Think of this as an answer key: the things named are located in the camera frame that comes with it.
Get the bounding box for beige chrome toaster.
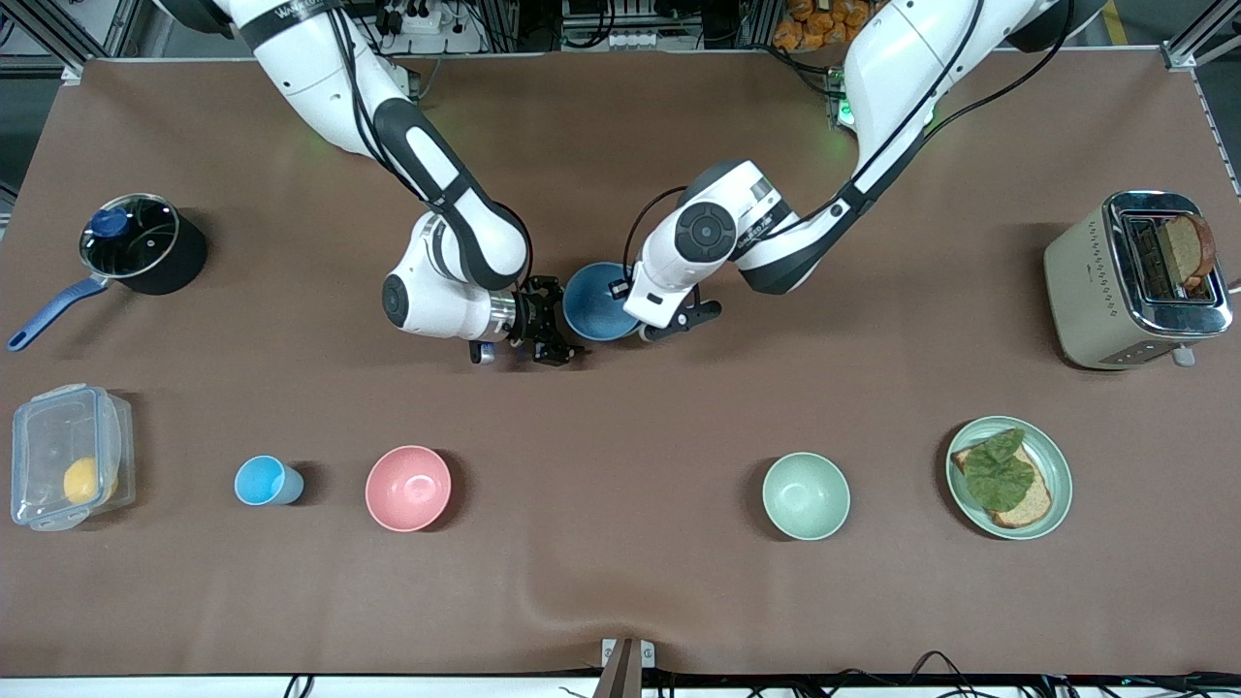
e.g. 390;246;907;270
1044;190;1234;371

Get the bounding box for green lettuce leaf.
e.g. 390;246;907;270
964;428;1036;513

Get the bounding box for light blue cup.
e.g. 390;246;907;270
234;455;305;507

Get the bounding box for brown toast slice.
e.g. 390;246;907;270
1159;213;1217;292

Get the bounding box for black pot with blue handle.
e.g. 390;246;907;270
8;193;208;352

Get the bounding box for black looped floor cable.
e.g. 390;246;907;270
907;650;980;680

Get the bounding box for aluminium frame profile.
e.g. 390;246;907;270
1163;0;1241;71
0;0;146;86

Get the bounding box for white power strip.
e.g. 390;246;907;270
378;0;457;35

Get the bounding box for blue bowl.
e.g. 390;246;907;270
563;262;641;342

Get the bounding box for pale green bowl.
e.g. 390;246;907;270
762;452;851;541

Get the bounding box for brown bread slice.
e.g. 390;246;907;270
951;441;1054;529

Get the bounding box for clear plastic lidded container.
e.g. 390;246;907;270
10;384;137;532

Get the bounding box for yellow lemon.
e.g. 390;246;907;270
63;457;119;506

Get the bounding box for pink bowl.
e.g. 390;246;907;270
365;445;453;533

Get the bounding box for grey metal bracket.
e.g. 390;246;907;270
601;638;656;670

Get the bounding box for brown table cloth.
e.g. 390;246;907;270
0;48;1241;677

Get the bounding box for glass lid with blue knob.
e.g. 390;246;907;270
80;194;181;279

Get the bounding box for pale green plate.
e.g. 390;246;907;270
946;416;1074;541

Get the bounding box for orange packaged snacks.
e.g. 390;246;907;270
774;0;874;52

